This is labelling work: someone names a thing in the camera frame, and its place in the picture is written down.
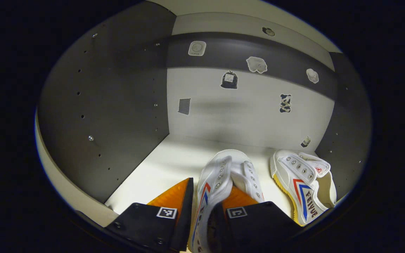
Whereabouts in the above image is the white canvas shoe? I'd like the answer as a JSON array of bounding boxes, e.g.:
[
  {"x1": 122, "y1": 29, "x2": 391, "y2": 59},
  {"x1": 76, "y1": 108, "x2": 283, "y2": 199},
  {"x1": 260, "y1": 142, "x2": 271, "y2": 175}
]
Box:
[
  {"x1": 270, "y1": 149, "x2": 337, "y2": 226},
  {"x1": 188, "y1": 149, "x2": 265, "y2": 253}
]

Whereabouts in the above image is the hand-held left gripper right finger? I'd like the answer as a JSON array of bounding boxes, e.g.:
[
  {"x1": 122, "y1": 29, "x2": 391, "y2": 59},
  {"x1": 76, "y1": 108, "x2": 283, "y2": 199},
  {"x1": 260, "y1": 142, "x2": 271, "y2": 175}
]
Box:
[{"x1": 208, "y1": 186, "x2": 303, "y2": 253}]

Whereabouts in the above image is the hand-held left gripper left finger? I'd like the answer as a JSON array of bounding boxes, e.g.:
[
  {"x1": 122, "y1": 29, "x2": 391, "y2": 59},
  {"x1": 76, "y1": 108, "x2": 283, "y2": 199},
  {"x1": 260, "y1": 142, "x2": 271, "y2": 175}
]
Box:
[{"x1": 105, "y1": 177, "x2": 194, "y2": 253}]

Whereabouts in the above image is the white shoe cabinet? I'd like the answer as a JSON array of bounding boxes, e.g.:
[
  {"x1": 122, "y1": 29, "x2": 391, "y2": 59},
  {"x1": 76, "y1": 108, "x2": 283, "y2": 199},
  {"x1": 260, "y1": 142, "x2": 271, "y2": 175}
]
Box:
[{"x1": 35, "y1": 0, "x2": 373, "y2": 229}]

